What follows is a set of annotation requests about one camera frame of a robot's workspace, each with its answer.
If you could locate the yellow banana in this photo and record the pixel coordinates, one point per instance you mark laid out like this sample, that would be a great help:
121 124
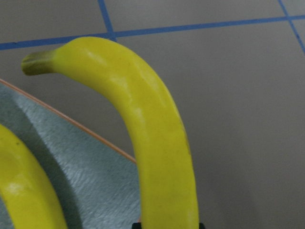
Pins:
25 189
160 143

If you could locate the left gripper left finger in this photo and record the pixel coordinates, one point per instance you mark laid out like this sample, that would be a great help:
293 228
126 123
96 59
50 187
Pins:
136 225

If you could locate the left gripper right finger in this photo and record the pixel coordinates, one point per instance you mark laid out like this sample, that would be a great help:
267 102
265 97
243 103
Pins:
201 226

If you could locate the grey square plate orange rim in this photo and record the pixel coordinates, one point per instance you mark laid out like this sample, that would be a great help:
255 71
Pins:
96 185

